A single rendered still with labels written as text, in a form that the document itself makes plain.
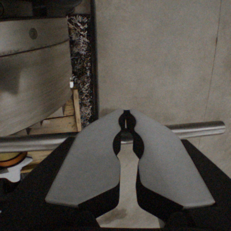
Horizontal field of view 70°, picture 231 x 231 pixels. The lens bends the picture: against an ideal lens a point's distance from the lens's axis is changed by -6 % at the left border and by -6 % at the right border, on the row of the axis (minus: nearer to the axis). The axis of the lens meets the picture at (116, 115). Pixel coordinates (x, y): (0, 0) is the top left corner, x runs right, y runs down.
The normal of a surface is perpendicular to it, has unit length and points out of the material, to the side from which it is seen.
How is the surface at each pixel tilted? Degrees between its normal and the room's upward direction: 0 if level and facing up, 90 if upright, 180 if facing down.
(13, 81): 34
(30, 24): 45
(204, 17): 0
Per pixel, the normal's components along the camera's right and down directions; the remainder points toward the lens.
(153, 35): 0.31, 0.48
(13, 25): 0.82, 0.30
